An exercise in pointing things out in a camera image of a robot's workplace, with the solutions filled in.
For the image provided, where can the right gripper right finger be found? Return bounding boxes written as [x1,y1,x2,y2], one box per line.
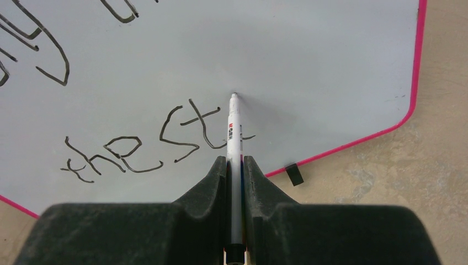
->
[244,156,440,264]

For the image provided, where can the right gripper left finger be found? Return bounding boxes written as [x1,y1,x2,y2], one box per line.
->
[15,156,226,264]

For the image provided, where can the white marker pen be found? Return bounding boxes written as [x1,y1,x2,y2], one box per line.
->
[225,93,246,264]

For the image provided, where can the red-framed whiteboard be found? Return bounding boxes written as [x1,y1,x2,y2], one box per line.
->
[1,1,427,216]

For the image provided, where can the whiteboard wire stand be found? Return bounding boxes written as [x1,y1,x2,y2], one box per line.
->
[285,163,304,187]

